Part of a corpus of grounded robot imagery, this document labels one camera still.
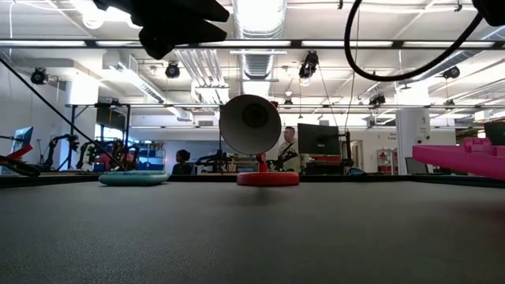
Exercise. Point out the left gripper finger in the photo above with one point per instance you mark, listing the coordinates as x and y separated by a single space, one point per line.
181 10
177 35

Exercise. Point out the red desk lamp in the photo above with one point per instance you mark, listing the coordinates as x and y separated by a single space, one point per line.
250 124

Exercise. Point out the pink translucent pencil case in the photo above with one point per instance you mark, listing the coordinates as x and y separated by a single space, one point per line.
453 159

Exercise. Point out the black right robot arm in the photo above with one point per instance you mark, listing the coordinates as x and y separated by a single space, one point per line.
493 10

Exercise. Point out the black background robot arm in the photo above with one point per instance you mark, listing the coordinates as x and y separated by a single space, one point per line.
213 159
53 148

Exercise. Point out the black ceiling-hung device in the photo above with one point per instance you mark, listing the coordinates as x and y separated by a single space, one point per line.
308 65
39 75
172 71
376 100
451 72

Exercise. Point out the blue storage shelf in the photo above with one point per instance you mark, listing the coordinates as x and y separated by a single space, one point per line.
152 155

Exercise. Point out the thin black diagonal strut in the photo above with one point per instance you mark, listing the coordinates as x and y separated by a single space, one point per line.
59 114

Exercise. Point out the person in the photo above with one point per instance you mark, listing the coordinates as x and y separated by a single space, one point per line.
181 163
290 150

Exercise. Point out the teal calculator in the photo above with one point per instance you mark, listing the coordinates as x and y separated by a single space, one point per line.
134 178

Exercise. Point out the blue lit monitor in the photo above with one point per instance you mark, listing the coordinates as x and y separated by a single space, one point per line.
23 138

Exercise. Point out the black monitor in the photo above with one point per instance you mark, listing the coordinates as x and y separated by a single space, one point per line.
317 140

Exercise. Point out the black table mat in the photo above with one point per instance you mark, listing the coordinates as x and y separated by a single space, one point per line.
252 244

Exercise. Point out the white shelf red bins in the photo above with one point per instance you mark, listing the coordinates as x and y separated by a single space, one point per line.
387 161

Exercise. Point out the white column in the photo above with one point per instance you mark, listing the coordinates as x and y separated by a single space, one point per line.
412 134

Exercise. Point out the silver air duct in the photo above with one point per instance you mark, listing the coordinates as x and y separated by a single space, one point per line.
258 63

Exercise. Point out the black overhead frame bar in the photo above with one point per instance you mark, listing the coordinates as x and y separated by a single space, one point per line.
292 43

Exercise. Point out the black background rig frame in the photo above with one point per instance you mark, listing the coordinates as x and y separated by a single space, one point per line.
72 122

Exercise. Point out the black aluminium table frame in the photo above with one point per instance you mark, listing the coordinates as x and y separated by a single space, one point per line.
355 178

